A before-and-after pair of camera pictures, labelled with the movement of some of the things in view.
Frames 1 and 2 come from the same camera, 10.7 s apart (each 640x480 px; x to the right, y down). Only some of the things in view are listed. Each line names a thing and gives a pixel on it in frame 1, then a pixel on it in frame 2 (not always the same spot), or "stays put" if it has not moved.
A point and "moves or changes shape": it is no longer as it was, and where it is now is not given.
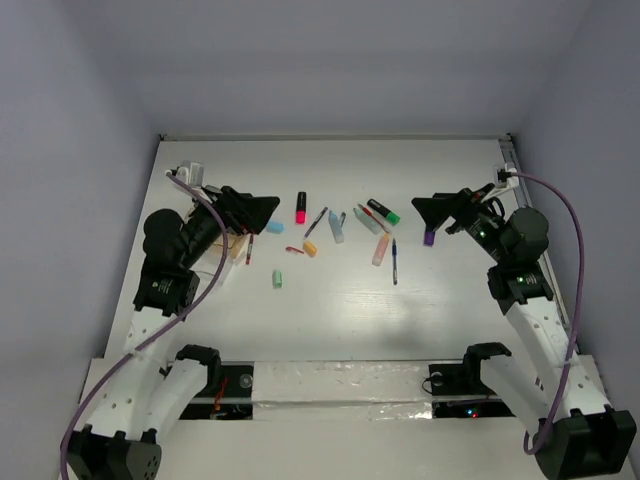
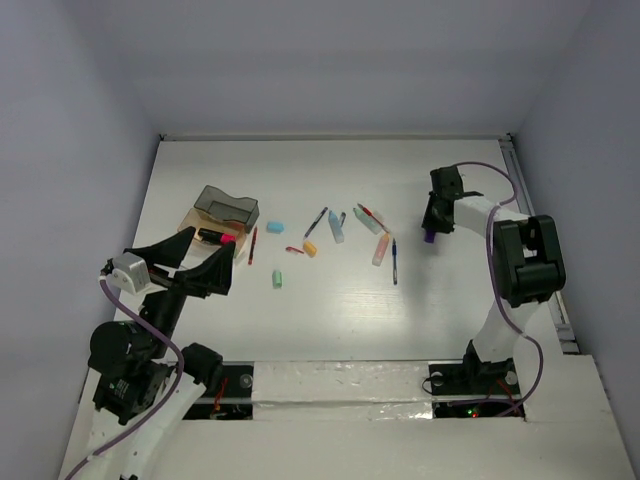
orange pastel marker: (381, 249) stays put
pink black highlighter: (301, 208) moves or changes shape
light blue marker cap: (275, 227) stays put
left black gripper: (242, 211) to (214, 272)
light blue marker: (336, 227) stays put
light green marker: (371, 223) stays put
